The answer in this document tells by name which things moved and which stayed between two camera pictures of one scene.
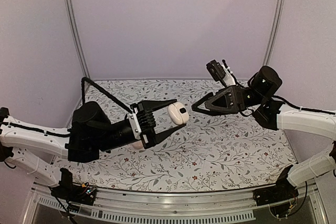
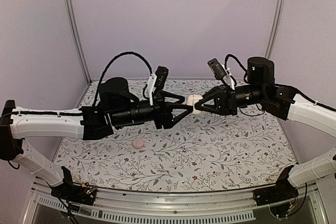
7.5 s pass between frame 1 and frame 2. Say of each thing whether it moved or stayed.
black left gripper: moved
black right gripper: stayed
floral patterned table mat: stayed
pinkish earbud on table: stayed
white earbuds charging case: moved
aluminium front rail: stayed
